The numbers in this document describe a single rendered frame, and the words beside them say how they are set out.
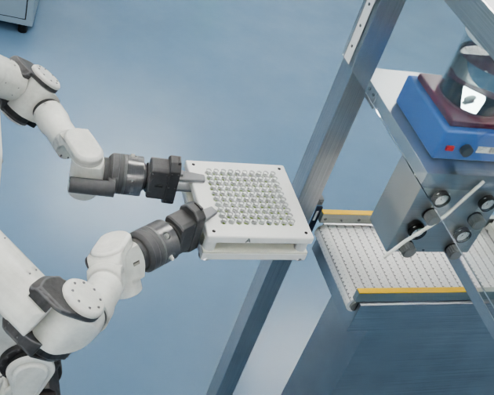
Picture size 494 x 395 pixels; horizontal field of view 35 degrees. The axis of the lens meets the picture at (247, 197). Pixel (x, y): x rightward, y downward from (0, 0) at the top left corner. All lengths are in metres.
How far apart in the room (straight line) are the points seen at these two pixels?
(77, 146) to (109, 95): 2.17
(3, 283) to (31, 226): 1.85
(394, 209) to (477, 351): 0.80
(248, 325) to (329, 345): 0.25
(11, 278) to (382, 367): 1.29
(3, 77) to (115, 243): 0.49
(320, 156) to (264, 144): 1.91
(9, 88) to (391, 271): 1.03
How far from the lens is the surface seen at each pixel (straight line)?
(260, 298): 2.28
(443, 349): 2.33
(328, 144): 1.92
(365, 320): 1.99
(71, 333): 1.30
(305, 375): 2.46
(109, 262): 1.46
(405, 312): 2.03
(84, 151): 1.70
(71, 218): 3.18
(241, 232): 1.67
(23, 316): 1.28
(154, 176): 1.72
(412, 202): 1.67
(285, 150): 3.85
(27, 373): 1.94
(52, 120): 1.82
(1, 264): 1.28
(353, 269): 2.00
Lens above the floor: 2.18
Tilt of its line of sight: 39 degrees down
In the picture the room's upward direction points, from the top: 20 degrees clockwise
